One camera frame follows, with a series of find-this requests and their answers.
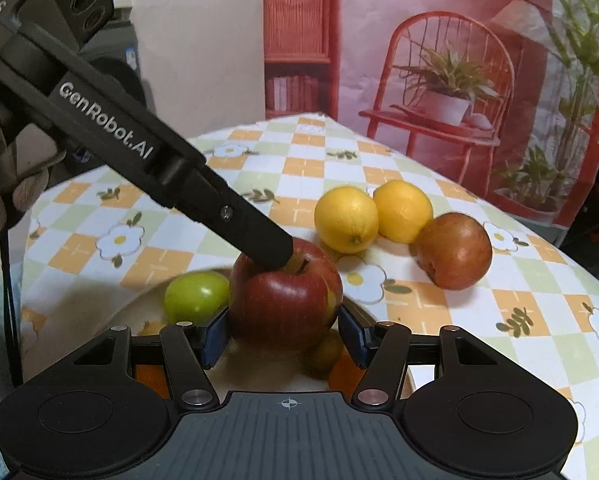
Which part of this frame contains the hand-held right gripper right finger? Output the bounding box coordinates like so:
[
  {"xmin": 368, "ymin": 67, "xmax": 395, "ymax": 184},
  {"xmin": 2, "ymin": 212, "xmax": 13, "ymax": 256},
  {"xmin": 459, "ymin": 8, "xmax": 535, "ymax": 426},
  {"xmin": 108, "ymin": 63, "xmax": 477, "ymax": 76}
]
[{"xmin": 338, "ymin": 305, "xmax": 506, "ymax": 411}]

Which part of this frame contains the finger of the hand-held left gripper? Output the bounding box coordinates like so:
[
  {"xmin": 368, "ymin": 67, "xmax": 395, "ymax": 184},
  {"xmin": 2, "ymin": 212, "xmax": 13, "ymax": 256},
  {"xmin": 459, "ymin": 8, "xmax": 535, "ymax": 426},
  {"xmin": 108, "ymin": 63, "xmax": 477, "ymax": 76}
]
[{"xmin": 177, "ymin": 165, "xmax": 295, "ymax": 269}]

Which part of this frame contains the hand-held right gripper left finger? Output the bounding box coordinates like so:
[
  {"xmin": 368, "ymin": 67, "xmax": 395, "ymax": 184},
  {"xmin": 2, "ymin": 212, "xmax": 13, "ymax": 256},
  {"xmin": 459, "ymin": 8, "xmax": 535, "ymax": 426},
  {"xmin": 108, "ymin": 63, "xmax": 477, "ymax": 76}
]
[{"xmin": 70, "ymin": 305, "xmax": 231, "ymax": 411}]

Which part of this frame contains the small green apple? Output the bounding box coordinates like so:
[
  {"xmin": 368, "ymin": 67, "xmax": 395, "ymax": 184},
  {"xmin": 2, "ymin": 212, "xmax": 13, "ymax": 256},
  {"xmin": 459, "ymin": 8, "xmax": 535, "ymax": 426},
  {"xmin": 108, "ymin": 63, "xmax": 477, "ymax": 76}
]
[{"xmin": 302, "ymin": 330, "xmax": 344, "ymax": 378}]

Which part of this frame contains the large green apple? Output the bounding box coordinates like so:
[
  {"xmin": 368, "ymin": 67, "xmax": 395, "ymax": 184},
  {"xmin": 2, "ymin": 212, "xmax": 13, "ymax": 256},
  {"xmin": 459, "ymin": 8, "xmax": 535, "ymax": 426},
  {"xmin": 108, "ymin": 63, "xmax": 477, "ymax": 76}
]
[{"xmin": 164, "ymin": 270, "xmax": 230, "ymax": 326}]

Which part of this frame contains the bright red apple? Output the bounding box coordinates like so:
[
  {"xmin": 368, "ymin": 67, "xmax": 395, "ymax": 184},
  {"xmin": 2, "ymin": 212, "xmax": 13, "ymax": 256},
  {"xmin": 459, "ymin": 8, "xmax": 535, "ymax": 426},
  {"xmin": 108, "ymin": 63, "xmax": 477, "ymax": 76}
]
[{"xmin": 228, "ymin": 237, "xmax": 344, "ymax": 358}]

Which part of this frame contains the yellow lemon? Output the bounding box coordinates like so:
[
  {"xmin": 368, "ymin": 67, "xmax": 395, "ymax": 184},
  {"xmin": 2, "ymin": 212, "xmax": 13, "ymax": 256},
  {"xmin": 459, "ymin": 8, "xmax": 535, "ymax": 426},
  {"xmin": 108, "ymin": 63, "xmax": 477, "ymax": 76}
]
[
  {"xmin": 314, "ymin": 186, "xmax": 380, "ymax": 253},
  {"xmin": 373, "ymin": 180, "xmax": 434, "ymax": 244}
]

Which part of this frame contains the cream round plate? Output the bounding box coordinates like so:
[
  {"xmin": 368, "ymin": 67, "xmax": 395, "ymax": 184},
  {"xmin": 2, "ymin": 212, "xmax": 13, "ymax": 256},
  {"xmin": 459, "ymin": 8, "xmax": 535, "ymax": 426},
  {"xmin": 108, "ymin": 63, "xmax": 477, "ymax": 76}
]
[{"xmin": 22, "ymin": 266, "xmax": 360, "ymax": 396}]

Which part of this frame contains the dull brownish red apple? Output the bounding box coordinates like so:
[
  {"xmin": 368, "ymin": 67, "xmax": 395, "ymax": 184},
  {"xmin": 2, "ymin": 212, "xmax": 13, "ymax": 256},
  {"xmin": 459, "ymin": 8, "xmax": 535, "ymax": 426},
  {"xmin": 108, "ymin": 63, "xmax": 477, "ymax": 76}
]
[{"xmin": 416, "ymin": 212, "xmax": 493, "ymax": 291}]

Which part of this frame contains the person's left hand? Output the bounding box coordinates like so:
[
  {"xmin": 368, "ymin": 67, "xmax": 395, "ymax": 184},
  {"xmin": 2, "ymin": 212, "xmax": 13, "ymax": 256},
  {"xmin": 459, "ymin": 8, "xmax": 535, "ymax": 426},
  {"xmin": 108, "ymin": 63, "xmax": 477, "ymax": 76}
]
[{"xmin": 0, "ymin": 90, "xmax": 68, "ymax": 261}]

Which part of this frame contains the white marbled board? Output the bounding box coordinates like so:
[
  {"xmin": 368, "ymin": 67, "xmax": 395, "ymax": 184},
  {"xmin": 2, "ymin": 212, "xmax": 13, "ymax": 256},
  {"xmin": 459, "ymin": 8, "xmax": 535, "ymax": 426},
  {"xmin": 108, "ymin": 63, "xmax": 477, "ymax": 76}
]
[{"xmin": 130, "ymin": 0, "xmax": 268, "ymax": 141}]

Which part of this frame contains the pink printed backdrop cloth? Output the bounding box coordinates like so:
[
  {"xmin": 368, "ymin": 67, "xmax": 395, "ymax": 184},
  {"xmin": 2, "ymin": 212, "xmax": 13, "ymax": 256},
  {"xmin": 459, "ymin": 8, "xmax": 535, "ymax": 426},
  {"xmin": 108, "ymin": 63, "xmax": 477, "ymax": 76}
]
[{"xmin": 262, "ymin": 0, "xmax": 599, "ymax": 231}]

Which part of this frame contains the black cable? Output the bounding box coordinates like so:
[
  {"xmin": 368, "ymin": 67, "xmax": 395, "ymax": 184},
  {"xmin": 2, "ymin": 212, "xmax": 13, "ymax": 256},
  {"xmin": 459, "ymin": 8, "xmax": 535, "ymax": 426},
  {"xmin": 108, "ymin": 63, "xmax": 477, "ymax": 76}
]
[{"xmin": 0, "ymin": 237, "xmax": 23, "ymax": 388}]

